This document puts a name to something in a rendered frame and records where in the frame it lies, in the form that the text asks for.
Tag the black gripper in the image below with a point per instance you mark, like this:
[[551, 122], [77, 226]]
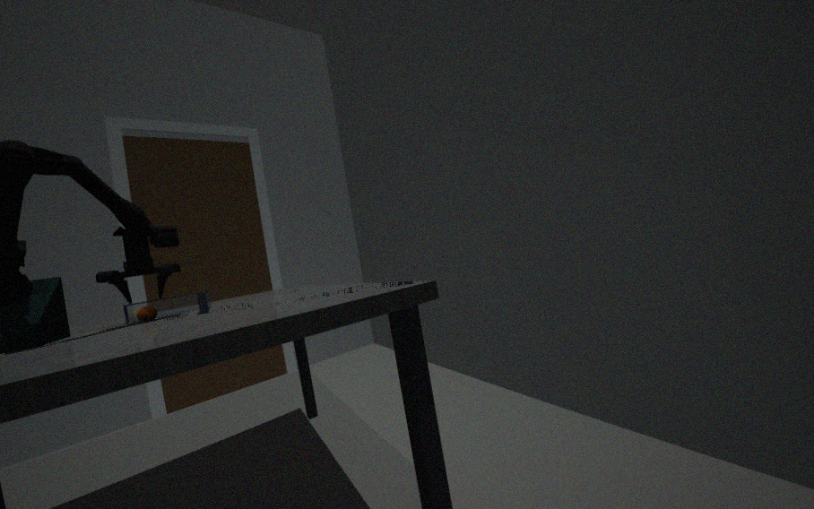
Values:
[[137, 259]]

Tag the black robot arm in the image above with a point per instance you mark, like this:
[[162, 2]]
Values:
[[18, 161]]

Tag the see-through orange ball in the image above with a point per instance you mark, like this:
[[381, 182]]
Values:
[[138, 315]]

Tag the dark brown ball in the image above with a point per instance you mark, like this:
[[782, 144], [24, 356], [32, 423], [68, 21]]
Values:
[[152, 313]]

